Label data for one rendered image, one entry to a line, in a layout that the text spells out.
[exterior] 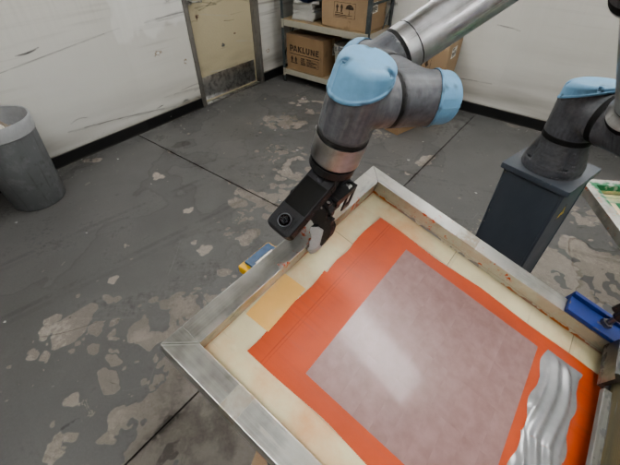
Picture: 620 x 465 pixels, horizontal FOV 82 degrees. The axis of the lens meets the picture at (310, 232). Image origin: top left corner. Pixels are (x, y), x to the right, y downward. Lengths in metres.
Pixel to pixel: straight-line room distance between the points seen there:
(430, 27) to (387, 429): 0.61
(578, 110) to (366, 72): 0.72
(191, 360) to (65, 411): 1.65
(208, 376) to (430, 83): 0.49
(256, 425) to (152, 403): 1.50
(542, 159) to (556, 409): 0.62
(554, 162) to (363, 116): 0.74
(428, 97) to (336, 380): 0.43
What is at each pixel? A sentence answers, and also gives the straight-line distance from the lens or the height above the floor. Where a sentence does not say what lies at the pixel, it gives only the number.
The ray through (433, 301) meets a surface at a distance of 0.74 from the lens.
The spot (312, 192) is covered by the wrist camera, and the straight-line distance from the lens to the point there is 0.53.
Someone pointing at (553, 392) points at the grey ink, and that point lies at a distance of 0.79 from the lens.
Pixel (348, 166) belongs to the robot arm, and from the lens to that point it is 0.51.
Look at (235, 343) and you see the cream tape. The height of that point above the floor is 1.23.
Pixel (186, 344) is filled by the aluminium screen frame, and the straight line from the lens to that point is 0.56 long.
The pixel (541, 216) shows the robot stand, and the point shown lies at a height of 1.10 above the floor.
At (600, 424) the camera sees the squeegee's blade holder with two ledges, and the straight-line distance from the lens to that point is 0.79.
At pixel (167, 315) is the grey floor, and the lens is 2.25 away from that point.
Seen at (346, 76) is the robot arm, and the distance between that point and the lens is 0.44.
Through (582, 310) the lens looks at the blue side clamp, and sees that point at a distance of 0.88.
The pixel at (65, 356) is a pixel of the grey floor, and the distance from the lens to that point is 2.34.
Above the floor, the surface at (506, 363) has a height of 1.13.
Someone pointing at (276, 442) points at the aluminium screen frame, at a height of 1.22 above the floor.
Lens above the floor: 1.73
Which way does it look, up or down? 43 degrees down
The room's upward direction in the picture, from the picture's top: straight up
